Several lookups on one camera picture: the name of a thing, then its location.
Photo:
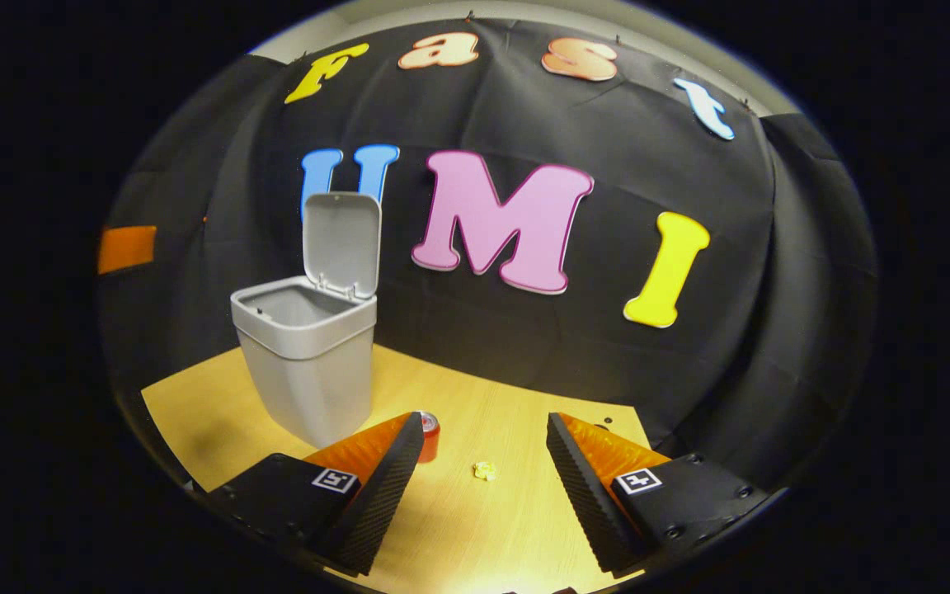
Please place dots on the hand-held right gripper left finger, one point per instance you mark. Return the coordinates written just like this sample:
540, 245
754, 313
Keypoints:
380, 499

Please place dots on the grey desktop garbage bin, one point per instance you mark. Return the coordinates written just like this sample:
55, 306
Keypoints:
310, 388

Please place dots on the red pop can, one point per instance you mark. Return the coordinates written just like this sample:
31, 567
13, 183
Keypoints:
431, 441

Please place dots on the wooden desktop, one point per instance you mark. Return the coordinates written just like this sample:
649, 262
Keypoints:
483, 528

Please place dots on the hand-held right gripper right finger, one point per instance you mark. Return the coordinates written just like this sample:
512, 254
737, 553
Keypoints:
586, 499

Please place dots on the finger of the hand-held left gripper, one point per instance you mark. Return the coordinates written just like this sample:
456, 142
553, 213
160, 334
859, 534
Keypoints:
127, 249

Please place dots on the yellow paper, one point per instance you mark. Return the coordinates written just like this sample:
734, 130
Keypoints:
485, 471

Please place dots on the black backdrop cloth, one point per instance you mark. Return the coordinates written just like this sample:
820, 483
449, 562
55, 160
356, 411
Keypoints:
483, 346

